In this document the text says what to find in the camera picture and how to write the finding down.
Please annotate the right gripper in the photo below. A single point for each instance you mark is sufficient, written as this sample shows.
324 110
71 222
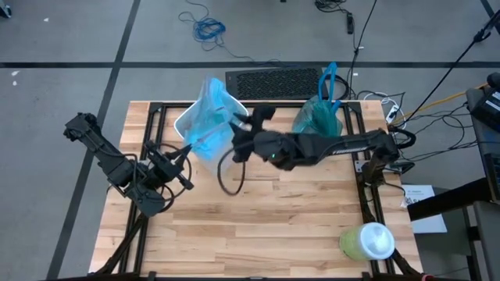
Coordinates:
250 146

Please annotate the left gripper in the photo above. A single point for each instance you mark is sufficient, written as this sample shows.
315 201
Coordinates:
168 168

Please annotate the light blue trash bag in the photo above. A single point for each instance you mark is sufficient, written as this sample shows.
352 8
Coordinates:
211 117

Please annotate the white plastic trash bin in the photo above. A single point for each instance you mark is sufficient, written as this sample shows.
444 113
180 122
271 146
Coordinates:
179 125

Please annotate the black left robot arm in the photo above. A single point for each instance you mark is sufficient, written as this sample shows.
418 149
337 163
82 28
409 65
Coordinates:
109 164

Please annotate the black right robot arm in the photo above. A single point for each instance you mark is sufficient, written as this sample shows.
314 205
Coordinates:
343 148

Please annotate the black perforated computer case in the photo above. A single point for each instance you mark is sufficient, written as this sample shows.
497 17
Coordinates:
273 82

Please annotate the black power strip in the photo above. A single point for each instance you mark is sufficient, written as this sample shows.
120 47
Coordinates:
350 23

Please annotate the white power strip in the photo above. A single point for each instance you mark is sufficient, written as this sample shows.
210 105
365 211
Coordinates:
392 114

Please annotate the green wipes canister white lid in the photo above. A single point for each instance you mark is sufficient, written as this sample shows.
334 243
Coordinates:
367 242

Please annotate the white printed paper sheet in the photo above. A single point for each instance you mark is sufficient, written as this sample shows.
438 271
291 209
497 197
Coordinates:
420 193

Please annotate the black bar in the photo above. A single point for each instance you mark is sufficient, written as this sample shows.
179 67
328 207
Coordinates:
449 199

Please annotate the black electronic device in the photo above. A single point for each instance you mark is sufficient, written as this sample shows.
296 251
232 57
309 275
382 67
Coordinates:
488 105

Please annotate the black stand pole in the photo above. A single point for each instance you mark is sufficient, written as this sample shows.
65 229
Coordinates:
482 35

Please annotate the black aluminium table frame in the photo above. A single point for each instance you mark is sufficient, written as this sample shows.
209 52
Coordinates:
366 212

